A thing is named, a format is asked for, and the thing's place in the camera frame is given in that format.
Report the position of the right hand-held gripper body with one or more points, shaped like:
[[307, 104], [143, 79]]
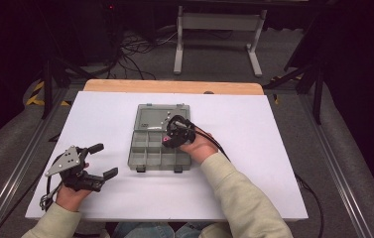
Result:
[[181, 130]]

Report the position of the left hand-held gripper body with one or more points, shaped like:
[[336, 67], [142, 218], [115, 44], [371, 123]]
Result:
[[68, 165]]

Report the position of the grey translucent compartment box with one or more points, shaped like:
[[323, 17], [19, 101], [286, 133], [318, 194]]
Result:
[[159, 145]]

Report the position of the person's right hand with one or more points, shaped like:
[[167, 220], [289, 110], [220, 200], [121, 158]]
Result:
[[201, 148]]

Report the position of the person's left hand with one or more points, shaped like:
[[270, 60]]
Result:
[[70, 198]]

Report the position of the person's legs in jeans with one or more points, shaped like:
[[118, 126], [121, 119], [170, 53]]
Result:
[[154, 230]]

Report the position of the yellow black hazard tape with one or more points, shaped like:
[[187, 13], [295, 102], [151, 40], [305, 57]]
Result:
[[35, 99]]

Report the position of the black metal stand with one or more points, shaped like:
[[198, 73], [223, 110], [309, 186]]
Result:
[[47, 86], [316, 95]]

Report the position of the aluminium floor rail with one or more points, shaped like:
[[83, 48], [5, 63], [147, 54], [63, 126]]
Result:
[[336, 165], [19, 168]]

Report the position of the white metal stand frame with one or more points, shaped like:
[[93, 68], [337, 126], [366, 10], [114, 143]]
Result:
[[219, 21]]

